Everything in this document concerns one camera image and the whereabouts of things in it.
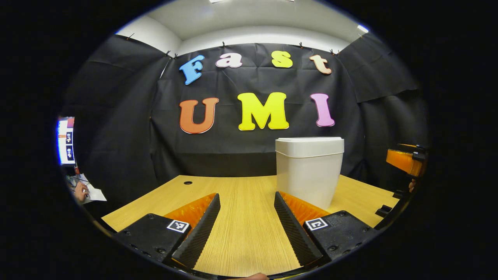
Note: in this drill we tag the white desktop garbage bin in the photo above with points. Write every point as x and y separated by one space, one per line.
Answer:
309 171

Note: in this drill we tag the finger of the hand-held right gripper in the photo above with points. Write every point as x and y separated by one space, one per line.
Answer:
404 161

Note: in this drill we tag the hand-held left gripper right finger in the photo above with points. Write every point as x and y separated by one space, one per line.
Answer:
296 238

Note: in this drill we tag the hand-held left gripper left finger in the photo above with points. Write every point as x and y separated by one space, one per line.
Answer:
199 238

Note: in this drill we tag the computer monitor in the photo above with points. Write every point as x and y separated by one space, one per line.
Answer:
66 142

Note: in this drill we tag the white paper sheet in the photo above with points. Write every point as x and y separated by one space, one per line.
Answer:
96 194

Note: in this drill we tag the small ceiling light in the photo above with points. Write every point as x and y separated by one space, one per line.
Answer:
362 28

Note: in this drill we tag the black backdrop cloth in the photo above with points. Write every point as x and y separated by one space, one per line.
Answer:
124 128

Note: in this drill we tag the black clamp stand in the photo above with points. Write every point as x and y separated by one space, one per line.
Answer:
385 210

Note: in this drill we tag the wooden desktop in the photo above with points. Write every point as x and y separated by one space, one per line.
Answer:
245 217

